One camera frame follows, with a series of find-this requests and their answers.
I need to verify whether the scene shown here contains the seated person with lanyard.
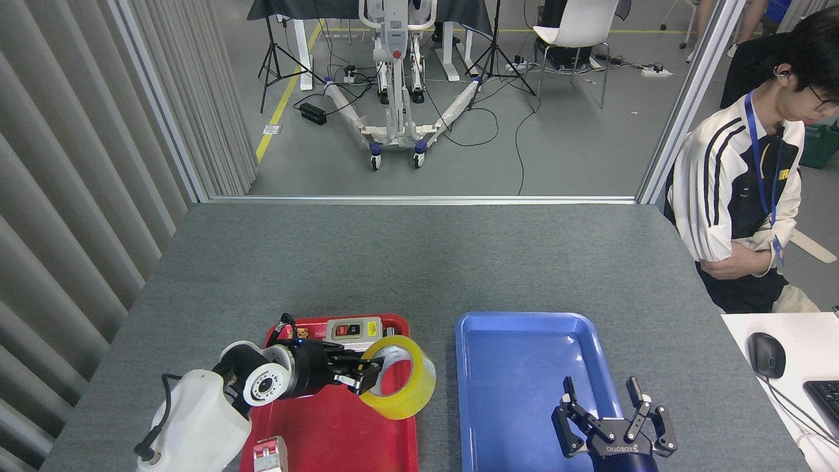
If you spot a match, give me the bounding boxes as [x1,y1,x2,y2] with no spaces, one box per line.
[665,7,839,314]

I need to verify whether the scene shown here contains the white plastic chair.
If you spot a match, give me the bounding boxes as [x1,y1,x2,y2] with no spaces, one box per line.
[528,0,620,110]

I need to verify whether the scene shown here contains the red plastic tray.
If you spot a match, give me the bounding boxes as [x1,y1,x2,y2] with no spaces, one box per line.
[239,313,419,472]

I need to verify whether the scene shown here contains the black computer mouse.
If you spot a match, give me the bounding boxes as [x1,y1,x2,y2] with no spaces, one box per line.
[748,332,787,380]

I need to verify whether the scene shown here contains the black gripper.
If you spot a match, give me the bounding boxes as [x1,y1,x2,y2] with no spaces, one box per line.
[551,377,678,472]
[290,338,384,399]

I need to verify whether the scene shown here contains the black keyboard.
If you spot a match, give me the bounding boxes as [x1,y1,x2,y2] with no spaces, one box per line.
[803,380,839,440]

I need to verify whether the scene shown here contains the white switch box two buttons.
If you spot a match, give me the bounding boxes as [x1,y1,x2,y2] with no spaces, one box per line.
[326,317,383,343]

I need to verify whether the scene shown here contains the standing person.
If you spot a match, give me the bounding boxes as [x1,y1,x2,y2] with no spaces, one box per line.
[685,0,768,63]

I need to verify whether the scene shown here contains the blue lanyard with badge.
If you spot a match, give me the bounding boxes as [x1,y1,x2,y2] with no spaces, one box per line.
[745,90,787,266]

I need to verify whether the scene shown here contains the black floor cable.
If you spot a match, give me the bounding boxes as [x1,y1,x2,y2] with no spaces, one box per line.
[513,98,539,196]

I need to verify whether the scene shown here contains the blue plastic tray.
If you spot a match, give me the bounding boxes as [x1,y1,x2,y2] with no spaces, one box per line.
[455,311,627,472]

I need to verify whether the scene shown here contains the yellow tape roll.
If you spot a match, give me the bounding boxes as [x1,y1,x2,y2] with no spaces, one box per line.
[359,335,437,420]

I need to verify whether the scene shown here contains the green plastic bin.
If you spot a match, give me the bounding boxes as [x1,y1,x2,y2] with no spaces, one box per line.
[800,125,839,170]

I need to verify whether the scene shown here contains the person in black trousers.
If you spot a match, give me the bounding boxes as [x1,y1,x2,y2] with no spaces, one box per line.
[720,33,781,109]

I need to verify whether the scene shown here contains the mouse cable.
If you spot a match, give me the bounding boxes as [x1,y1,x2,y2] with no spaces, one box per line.
[764,377,839,453]

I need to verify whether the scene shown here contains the black tripod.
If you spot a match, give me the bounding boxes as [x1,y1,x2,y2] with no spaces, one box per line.
[465,0,538,111]
[258,0,325,113]

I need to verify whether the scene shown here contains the white red circuit breaker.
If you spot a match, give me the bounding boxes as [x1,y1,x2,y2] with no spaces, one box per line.
[254,435,289,472]

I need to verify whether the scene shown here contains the white stand on wheels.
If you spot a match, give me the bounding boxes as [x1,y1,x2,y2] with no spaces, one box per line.
[322,0,486,172]

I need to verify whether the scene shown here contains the person's hand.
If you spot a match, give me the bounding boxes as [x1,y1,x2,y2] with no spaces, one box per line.
[699,251,745,281]

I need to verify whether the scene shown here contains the white desk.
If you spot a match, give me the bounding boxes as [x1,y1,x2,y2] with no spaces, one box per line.
[721,313,839,472]

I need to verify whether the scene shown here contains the silver post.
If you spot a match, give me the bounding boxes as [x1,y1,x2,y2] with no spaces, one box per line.
[108,0,210,204]
[636,0,748,205]

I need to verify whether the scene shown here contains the silver rail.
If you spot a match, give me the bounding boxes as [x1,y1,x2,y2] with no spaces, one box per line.
[208,195,640,205]

